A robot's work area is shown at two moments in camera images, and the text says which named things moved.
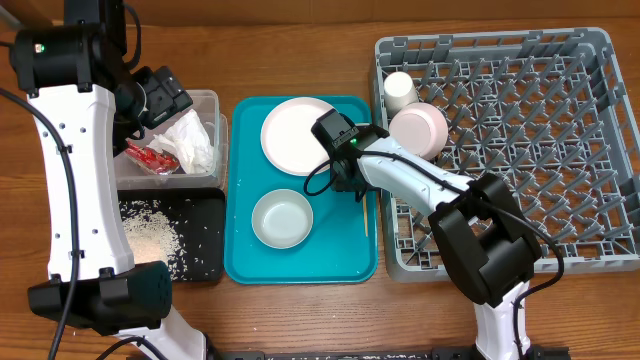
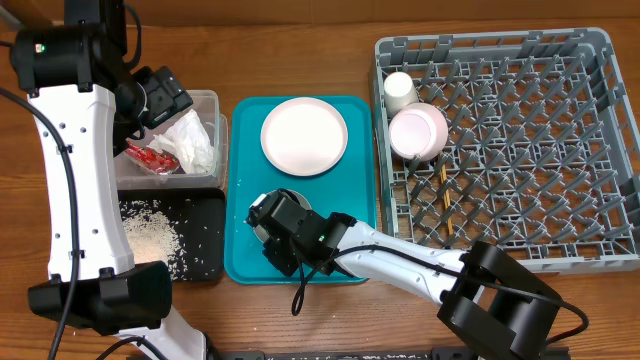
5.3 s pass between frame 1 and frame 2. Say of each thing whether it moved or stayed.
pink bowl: stayed
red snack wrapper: stayed
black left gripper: stayed
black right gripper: moved
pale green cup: stayed
